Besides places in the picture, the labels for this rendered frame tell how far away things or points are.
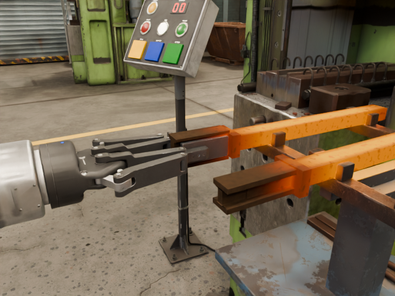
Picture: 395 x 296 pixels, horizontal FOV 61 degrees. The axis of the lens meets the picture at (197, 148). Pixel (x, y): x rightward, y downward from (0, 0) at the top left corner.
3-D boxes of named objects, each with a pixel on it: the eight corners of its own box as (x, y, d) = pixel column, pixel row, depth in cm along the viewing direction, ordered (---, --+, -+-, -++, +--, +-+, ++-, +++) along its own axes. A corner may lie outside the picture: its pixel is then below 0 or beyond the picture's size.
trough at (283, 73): (288, 78, 90) (289, 73, 90) (276, 75, 95) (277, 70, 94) (395, 68, 106) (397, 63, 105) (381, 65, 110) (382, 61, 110)
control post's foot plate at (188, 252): (170, 266, 163) (170, 251, 159) (156, 239, 182) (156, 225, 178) (210, 254, 171) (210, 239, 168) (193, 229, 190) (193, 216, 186)
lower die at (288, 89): (297, 108, 89) (301, 76, 85) (255, 92, 105) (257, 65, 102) (405, 93, 105) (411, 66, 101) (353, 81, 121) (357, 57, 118)
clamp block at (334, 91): (331, 121, 78) (335, 94, 76) (307, 111, 86) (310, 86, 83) (368, 115, 83) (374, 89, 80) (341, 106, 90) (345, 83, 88)
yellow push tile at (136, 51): (139, 58, 132) (145, 40, 132) (127, 57, 136) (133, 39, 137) (142, 60, 133) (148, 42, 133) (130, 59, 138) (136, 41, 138)
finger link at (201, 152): (170, 151, 43) (180, 160, 40) (205, 145, 45) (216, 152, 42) (170, 162, 43) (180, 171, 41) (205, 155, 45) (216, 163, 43)
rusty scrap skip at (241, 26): (236, 69, 695) (238, 26, 663) (191, 58, 846) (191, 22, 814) (280, 64, 751) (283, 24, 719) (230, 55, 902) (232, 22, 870)
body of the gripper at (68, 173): (45, 189, 43) (117, 174, 47) (51, 224, 36) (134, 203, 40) (34, 134, 40) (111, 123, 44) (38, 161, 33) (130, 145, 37)
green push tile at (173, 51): (176, 63, 120) (182, 43, 120) (161, 61, 124) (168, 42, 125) (179, 65, 121) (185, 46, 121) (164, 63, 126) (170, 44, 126)
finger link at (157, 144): (96, 180, 42) (93, 175, 43) (175, 160, 47) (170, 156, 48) (92, 150, 40) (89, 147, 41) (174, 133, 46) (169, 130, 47)
